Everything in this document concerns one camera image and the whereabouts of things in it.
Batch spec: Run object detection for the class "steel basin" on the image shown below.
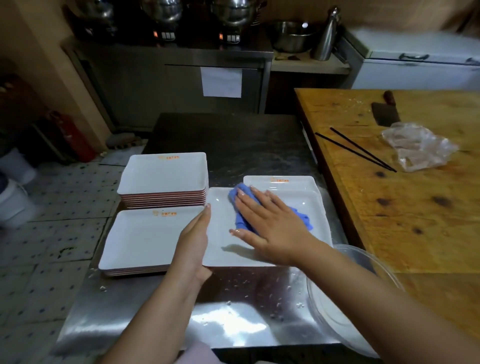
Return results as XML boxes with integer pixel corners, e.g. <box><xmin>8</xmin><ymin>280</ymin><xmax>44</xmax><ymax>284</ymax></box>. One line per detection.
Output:
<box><xmin>268</xmin><ymin>20</ymin><xmax>316</xmax><ymax>53</ymax></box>

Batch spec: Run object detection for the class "person's left forearm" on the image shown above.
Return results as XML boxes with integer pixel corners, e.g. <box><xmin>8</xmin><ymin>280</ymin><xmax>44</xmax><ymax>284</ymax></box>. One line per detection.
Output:
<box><xmin>99</xmin><ymin>268</ymin><xmax>211</xmax><ymax>364</ymax></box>

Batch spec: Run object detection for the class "stainless steel cabinet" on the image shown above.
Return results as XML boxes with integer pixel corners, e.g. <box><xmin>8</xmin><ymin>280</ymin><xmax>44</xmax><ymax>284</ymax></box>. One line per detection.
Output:
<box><xmin>61</xmin><ymin>37</ymin><xmax>275</xmax><ymax>130</ymax></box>

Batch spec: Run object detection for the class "person's right forearm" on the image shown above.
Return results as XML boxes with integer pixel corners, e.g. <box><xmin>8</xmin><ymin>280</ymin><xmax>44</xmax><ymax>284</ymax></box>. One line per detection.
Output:
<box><xmin>298</xmin><ymin>241</ymin><xmax>480</xmax><ymax>364</ymax></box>

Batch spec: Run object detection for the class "wooden table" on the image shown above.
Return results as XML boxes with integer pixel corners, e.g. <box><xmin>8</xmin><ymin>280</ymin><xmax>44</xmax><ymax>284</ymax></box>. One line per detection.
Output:
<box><xmin>294</xmin><ymin>88</ymin><xmax>480</xmax><ymax>342</ymax></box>

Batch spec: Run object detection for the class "beige side counter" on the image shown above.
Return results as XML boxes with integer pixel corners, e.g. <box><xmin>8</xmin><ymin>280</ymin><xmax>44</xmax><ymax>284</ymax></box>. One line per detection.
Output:
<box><xmin>270</xmin><ymin>50</ymin><xmax>351</xmax><ymax>75</ymax></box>

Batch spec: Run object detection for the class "person's right hand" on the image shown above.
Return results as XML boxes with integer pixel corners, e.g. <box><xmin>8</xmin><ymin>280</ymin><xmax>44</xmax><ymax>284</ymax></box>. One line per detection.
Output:
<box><xmin>229</xmin><ymin>186</ymin><xmax>323</xmax><ymax>268</ymax></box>

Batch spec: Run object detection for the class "blue cloth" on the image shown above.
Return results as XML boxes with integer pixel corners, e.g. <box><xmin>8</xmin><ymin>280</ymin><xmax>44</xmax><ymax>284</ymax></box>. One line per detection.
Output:
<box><xmin>228</xmin><ymin>182</ymin><xmax>314</xmax><ymax>235</ymax></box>

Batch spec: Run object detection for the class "clear glass bowl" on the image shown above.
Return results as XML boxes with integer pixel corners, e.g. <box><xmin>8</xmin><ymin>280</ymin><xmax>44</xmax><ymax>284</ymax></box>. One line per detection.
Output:
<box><xmin>306</xmin><ymin>243</ymin><xmax>406</xmax><ymax>359</ymax></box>

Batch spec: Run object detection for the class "dark storage rack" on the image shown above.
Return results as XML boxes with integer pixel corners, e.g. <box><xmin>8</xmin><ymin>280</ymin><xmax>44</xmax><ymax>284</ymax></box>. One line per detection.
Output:
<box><xmin>0</xmin><ymin>71</ymin><xmax>53</xmax><ymax>166</ymax></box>

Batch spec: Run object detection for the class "crumpled clear plastic bag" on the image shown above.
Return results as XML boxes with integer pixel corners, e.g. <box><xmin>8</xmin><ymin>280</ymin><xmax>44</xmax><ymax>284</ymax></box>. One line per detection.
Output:
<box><xmin>381</xmin><ymin>121</ymin><xmax>460</xmax><ymax>173</ymax></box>

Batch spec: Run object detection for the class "red fire extinguisher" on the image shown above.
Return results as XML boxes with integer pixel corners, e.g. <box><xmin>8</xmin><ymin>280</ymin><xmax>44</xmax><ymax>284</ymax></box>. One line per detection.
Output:
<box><xmin>48</xmin><ymin>110</ymin><xmax>97</xmax><ymax>163</ymax></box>

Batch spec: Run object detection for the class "black chopstick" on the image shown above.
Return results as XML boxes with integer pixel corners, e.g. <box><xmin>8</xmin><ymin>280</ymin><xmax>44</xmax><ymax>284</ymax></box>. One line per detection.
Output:
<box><xmin>314</xmin><ymin>132</ymin><xmax>395</xmax><ymax>173</ymax></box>
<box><xmin>329</xmin><ymin>127</ymin><xmax>398</xmax><ymax>173</ymax></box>

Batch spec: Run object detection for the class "steel jug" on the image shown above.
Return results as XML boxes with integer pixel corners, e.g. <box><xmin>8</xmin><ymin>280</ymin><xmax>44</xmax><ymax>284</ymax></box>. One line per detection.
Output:
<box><xmin>313</xmin><ymin>6</ymin><xmax>342</xmax><ymax>62</ymax></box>

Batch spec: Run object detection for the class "steel cleaver with dark handle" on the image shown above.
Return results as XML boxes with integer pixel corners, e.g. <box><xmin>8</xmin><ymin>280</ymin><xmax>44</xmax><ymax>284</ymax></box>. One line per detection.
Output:
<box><xmin>371</xmin><ymin>90</ymin><xmax>401</xmax><ymax>127</ymax></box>

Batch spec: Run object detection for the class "steel work table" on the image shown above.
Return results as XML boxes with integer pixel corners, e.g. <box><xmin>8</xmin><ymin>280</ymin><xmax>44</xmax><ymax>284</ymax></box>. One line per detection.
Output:
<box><xmin>52</xmin><ymin>112</ymin><xmax>376</xmax><ymax>357</ymax></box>

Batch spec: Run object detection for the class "black induction cooker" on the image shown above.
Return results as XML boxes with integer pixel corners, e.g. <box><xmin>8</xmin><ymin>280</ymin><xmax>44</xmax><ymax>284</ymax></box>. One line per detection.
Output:
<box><xmin>217</xmin><ymin>26</ymin><xmax>242</xmax><ymax>45</ymax></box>
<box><xmin>82</xmin><ymin>22</ymin><xmax>117</xmax><ymax>38</ymax></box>
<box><xmin>151</xmin><ymin>24</ymin><xmax>177</xmax><ymax>42</ymax></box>

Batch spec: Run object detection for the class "grey brick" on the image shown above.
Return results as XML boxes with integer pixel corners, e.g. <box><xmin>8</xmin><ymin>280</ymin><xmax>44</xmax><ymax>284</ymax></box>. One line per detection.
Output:
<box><xmin>106</xmin><ymin>132</ymin><xmax>138</xmax><ymax>149</ymax></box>

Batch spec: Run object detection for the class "loose light floor tile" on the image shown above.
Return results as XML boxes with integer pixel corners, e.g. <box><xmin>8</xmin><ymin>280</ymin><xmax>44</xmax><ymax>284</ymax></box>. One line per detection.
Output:
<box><xmin>99</xmin><ymin>146</ymin><xmax>145</xmax><ymax>167</ymax></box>

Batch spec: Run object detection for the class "white paper sheet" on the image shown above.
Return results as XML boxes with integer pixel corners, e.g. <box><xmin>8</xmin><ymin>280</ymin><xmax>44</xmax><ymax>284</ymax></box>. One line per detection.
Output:
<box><xmin>200</xmin><ymin>67</ymin><xmax>243</xmax><ymax>99</ymax></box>

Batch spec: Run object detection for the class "stack of white plates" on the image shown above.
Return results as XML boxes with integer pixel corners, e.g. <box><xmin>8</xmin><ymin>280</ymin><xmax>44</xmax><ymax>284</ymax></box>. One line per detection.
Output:
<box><xmin>116</xmin><ymin>151</ymin><xmax>209</xmax><ymax>210</ymax></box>
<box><xmin>242</xmin><ymin>175</ymin><xmax>323</xmax><ymax>196</ymax></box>

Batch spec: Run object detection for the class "white plastic bucket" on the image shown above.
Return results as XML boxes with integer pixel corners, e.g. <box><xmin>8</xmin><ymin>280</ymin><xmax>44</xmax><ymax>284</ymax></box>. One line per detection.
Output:
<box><xmin>0</xmin><ymin>148</ymin><xmax>37</xmax><ymax>185</ymax></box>
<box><xmin>0</xmin><ymin>176</ymin><xmax>37</xmax><ymax>228</ymax></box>

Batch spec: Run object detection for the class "white chest freezer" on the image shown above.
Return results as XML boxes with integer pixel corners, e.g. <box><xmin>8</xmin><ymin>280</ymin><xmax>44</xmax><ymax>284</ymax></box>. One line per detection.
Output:
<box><xmin>335</xmin><ymin>28</ymin><xmax>480</xmax><ymax>91</ymax></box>

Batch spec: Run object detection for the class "person's left hand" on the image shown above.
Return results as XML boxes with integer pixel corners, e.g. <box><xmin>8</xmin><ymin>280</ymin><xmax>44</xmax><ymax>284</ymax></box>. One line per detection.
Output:
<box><xmin>170</xmin><ymin>203</ymin><xmax>214</xmax><ymax>288</ymax></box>

